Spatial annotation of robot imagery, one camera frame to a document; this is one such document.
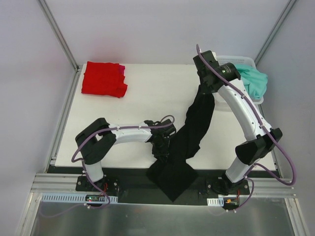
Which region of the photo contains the teal t-shirt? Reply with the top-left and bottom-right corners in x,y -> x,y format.
235,64 -> 268,100

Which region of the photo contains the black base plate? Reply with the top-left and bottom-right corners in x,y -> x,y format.
75,163 -> 250,206

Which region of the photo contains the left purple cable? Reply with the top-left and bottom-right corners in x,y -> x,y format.
39,115 -> 176,217

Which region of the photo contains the folded red t-shirt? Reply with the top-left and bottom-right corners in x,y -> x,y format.
81,61 -> 127,98

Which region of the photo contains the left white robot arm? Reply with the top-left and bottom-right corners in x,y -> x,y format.
71,116 -> 176,191

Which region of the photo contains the right aluminium frame post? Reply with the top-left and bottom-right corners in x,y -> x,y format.
254,0 -> 298,65

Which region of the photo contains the white plastic basket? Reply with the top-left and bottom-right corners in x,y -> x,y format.
214,56 -> 256,106

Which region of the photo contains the aluminium frame post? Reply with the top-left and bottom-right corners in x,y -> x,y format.
37,0 -> 79,72
254,0 -> 298,65

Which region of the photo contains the black daisy t-shirt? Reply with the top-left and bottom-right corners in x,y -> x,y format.
146,85 -> 215,202

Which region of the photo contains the folded pink t-shirt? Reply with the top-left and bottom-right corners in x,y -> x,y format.
119,64 -> 125,76

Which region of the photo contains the right white cable duct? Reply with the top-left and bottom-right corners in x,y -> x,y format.
207,198 -> 224,207

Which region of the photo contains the left white cable duct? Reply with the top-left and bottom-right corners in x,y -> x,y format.
41,193 -> 118,204

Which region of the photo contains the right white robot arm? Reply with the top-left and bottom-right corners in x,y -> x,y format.
193,51 -> 283,194

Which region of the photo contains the left aluminium frame post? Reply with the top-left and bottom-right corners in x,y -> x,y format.
37,0 -> 79,72

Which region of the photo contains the white cable duct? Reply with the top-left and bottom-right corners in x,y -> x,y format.
41,193 -> 118,204
207,198 -> 224,207

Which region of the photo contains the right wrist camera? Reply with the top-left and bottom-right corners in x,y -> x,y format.
212,51 -> 217,60

